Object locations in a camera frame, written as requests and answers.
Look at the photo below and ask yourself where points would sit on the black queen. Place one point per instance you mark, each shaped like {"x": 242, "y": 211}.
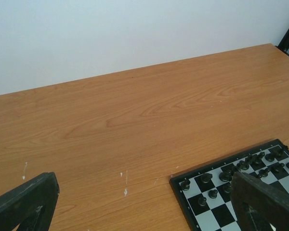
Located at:
{"x": 244, "y": 164}

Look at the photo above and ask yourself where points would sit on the black knight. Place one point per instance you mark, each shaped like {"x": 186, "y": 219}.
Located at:
{"x": 206, "y": 177}

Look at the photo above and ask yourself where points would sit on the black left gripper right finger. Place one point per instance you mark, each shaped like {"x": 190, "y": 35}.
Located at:
{"x": 257, "y": 205}

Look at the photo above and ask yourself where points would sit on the black pawn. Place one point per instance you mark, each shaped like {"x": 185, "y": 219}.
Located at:
{"x": 202, "y": 201}
{"x": 227, "y": 188}
{"x": 213, "y": 194}

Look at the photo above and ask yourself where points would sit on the black rook corner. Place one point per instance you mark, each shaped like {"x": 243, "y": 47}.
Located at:
{"x": 185, "y": 185}

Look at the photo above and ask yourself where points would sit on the black king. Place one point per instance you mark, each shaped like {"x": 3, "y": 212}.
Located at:
{"x": 256, "y": 159}

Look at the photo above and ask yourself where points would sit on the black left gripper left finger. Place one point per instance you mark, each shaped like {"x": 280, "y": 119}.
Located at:
{"x": 31, "y": 205}

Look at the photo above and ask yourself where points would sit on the black white chessboard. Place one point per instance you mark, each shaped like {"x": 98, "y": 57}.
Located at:
{"x": 218, "y": 214}

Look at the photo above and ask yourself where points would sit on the black bishop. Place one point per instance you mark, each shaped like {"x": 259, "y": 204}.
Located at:
{"x": 225, "y": 176}

